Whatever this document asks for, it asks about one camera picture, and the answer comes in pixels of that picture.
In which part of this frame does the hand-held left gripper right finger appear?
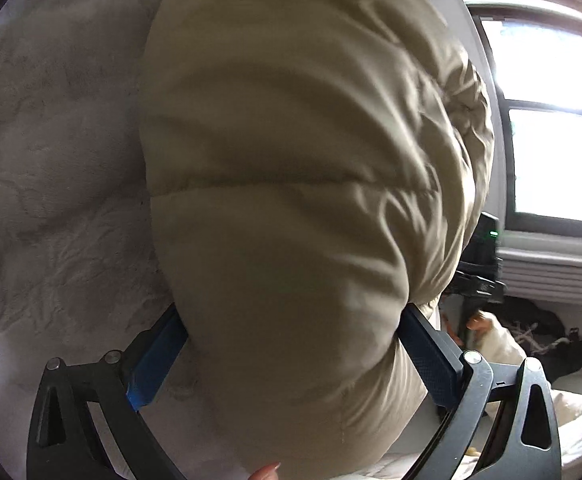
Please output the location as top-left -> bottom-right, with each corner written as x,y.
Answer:
400,305 -> 564,480

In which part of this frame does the black clothes pile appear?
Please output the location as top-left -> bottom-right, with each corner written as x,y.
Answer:
508,296 -> 582,381

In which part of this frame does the white cloth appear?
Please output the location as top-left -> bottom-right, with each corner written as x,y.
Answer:
378,377 -> 582,480

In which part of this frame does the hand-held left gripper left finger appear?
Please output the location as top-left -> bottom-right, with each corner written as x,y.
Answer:
27,304 -> 188,480

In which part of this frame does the white radiator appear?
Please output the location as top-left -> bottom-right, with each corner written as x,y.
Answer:
496,246 -> 582,311

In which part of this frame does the lavender fleece blanket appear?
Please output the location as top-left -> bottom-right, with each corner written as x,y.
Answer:
0,0 -> 257,480

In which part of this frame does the person's left hand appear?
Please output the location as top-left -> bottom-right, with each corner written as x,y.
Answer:
248,462 -> 282,480

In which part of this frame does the person's right hand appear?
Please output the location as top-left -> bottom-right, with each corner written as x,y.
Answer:
464,310 -> 498,346

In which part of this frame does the beige puffer jacket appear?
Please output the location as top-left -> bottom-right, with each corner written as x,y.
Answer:
138,0 -> 495,478

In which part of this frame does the window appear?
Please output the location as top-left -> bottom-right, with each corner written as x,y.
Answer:
464,5 -> 582,243

